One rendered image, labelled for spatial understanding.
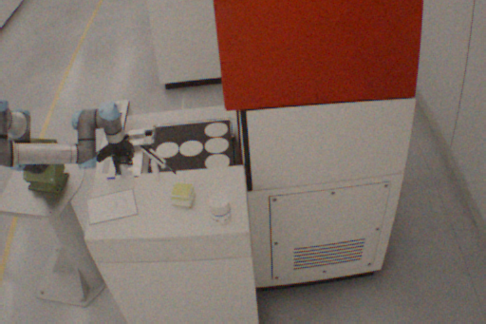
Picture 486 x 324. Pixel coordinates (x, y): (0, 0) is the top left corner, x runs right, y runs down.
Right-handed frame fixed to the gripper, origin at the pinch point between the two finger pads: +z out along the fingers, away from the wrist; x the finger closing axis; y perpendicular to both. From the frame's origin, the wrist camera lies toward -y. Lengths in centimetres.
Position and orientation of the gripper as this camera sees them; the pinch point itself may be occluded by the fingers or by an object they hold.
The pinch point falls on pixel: (121, 175)
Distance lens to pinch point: 205.0
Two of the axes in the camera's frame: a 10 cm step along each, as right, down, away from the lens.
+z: 0.6, 7.4, 6.7
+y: 10.0, -0.9, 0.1
